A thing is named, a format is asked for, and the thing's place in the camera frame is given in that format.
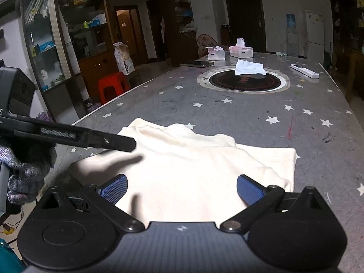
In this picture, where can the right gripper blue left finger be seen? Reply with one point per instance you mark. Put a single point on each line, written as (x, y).
(104, 198)

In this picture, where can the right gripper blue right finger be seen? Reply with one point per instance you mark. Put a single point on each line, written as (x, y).
(260, 201)

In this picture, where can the cream sweatshirt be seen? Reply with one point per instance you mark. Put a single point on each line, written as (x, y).
(177, 175)

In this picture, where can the pink floral folding fan chair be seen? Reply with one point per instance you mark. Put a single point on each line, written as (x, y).
(205, 41)

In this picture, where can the grey knitted gloved left hand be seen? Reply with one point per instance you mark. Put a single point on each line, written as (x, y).
(29, 165)

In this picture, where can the glass door bookshelf cabinet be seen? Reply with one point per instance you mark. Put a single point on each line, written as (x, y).
(49, 61)

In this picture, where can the grey star pattern table cover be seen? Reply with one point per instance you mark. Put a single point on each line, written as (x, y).
(311, 116)

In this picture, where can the red plastic stool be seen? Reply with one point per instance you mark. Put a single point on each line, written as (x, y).
(118, 81)

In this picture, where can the white printed paper bag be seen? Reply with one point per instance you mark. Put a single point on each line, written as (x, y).
(123, 58)

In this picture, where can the dark wooden display cabinet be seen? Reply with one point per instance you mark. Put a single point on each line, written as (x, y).
(87, 22)

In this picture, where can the round black induction cooktop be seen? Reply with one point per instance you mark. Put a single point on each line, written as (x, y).
(224, 79)

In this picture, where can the white crumpled cloth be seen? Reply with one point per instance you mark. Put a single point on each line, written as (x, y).
(249, 68)

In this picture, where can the white remote control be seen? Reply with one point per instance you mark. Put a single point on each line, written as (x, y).
(305, 71)

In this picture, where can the dark tablet on table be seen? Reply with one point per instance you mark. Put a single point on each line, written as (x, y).
(198, 64)

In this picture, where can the pink white tissue box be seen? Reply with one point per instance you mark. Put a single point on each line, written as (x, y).
(240, 50)

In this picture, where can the small white pink box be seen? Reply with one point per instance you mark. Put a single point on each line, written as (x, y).
(216, 53)

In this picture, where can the water dispenser with blue bottle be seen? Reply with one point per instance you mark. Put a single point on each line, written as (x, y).
(292, 38)

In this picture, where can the white refrigerator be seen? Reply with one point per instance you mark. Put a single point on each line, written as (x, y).
(314, 47)

